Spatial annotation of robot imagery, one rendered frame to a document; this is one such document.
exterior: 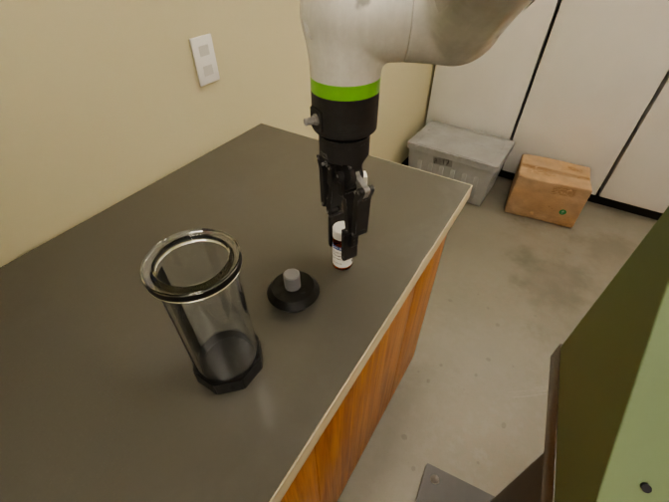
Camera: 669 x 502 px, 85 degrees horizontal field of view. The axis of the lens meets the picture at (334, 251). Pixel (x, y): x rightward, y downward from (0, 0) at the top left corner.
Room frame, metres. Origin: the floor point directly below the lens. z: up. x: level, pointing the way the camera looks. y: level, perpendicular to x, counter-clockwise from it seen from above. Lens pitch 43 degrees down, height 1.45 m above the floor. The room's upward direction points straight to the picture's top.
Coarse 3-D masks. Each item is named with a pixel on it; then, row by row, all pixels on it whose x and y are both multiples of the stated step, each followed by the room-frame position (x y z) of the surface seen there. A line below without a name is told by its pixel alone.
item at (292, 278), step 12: (288, 276) 0.42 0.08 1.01; (300, 276) 0.44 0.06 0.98; (276, 288) 0.42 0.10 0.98; (288, 288) 0.41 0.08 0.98; (300, 288) 0.42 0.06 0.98; (312, 288) 0.42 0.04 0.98; (276, 300) 0.39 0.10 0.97; (288, 300) 0.39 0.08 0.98; (300, 300) 0.39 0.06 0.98; (312, 300) 0.40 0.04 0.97; (288, 312) 0.39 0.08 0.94
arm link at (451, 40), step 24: (432, 0) 0.43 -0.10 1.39; (456, 0) 0.38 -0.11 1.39; (480, 0) 0.35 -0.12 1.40; (504, 0) 0.34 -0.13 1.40; (528, 0) 0.35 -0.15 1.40; (432, 24) 0.44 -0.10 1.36; (456, 24) 0.40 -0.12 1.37; (480, 24) 0.38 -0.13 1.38; (504, 24) 0.39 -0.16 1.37; (408, 48) 0.46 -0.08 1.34; (432, 48) 0.46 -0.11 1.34; (456, 48) 0.44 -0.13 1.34; (480, 48) 0.44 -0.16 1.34
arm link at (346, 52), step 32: (320, 0) 0.46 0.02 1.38; (352, 0) 0.45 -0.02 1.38; (384, 0) 0.46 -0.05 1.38; (320, 32) 0.46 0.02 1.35; (352, 32) 0.45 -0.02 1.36; (384, 32) 0.45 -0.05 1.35; (320, 64) 0.47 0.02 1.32; (352, 64) 0.46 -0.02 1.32; (384, 64) 0.49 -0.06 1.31; (320, 96) 0.47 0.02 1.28; (352, 96) 0.46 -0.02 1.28
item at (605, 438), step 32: (640, 256) 0.30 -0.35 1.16; (608, 288) 0.32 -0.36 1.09; (640, 288) 0.26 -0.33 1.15; (608, 320) 0.27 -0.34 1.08; (640, 320) 0.23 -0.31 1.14; (576, 352) 0.28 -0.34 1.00; (608, 352) 0.23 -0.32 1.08; (640, 352) 0.19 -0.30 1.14; (576, 384) 0.23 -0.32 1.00; (608, 384) 0.19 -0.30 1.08; (640, 384) 0.17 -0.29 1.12; (576, 416) 0.19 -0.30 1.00; (608, 416) 0.16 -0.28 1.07; (640, 416) 0.15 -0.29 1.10; (576, 448) 0.15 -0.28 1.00; (608, 448) 0.13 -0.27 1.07; (640, 448) 0.12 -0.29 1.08; (576, 480) 0.12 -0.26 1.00; (608, 480) 0.11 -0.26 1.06; (640, 480) 0.10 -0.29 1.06
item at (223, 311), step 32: (160, 256) 0.30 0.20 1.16; (192, 256) 0.33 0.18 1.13; (224, 256) 0.33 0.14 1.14; (160, 288) 0.25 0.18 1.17; (192, 288) 0.25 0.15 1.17; (224, 288) 0.26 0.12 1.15; (192, 320) 0.25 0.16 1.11; (224, 320) 0.26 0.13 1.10; (192, 352) 0.25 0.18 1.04; (224, 352) 0.25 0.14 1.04; (256, 352) 0.29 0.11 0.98
